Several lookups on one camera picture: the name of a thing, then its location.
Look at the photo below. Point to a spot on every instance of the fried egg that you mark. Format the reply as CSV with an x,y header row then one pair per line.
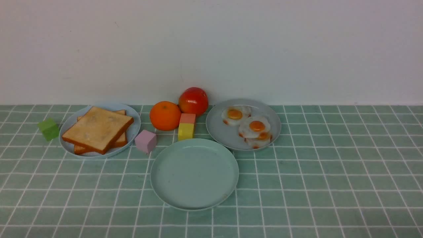
x,y
263,140
233,115
254,127

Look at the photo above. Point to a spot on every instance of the toast slice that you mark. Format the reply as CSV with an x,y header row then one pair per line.
x,y
121,141
98,129

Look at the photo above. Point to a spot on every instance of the fried egg back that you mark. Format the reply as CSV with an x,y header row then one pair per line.
x,y
233,115

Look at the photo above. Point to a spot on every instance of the salmon pink block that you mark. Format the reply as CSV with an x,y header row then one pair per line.
x,y
187,118

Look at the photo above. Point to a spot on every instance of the grey plate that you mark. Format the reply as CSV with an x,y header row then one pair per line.
x,y
228,135

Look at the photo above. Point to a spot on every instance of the red apple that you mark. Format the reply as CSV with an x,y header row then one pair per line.
x,y
193,100

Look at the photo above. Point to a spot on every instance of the yellow block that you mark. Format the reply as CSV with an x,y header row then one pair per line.
x,y
185,131

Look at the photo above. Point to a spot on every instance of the orange fruit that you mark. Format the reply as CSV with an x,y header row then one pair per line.
x,y
165,116

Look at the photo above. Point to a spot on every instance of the fried egg front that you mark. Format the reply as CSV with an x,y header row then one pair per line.
x,y
263,140

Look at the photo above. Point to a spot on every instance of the green plate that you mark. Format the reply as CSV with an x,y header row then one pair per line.
x,y
194,174

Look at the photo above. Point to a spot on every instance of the pink cube block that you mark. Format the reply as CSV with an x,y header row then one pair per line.
x,y
146,141

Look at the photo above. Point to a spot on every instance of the light blue plate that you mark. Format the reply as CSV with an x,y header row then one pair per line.
x,y
131,133

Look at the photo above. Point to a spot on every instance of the green cube block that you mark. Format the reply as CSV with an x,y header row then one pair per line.
x,y
49,129

